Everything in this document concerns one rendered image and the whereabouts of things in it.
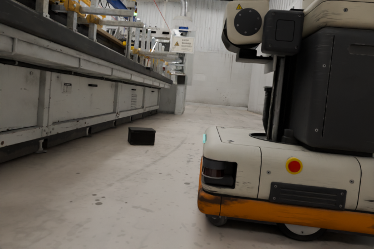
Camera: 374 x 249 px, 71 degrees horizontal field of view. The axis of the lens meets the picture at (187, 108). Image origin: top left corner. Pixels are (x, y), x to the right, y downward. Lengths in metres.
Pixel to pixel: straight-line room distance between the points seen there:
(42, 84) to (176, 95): 3.94
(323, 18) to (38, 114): 1.52
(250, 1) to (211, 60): 10.76
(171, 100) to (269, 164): 4.78
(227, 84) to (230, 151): 10.93
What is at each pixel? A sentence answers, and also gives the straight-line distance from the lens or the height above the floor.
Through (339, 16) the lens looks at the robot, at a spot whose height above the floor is 0.72.
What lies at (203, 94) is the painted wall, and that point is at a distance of 11.71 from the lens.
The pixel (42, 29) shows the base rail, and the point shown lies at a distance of 1.27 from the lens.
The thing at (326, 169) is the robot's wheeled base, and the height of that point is 0.24.
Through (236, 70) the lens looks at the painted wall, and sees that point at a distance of 11.84.
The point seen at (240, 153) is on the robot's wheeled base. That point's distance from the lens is 0.86.
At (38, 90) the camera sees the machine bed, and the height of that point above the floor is 0.38.
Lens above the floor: 0.43
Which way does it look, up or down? 3 degrees down
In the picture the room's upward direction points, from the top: 5 degrees clockwise
